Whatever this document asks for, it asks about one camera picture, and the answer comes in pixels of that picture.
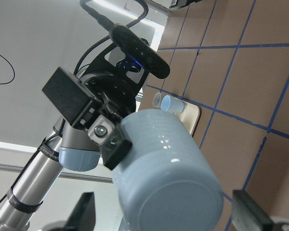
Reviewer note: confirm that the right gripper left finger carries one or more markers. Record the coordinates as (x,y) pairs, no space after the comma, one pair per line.
(82,217)

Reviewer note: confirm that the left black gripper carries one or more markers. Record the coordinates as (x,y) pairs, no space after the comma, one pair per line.
(115,80)

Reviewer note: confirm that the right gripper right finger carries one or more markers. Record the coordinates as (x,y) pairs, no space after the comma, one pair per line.
(247,215)

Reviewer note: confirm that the light blue cup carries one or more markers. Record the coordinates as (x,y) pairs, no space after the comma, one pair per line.
(165,183)

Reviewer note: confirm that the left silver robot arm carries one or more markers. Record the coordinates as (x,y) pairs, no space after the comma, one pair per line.
(69,140)

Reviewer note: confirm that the grey cup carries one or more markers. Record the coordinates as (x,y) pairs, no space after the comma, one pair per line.
(157,100)

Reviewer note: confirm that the blue cup on tray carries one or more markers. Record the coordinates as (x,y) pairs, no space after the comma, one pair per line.
(172,105)

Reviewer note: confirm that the cream serving tray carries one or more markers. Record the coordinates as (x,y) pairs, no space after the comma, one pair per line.
(189,117)

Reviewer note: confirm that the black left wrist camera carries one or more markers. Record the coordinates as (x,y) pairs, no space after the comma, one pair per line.
(139,51)

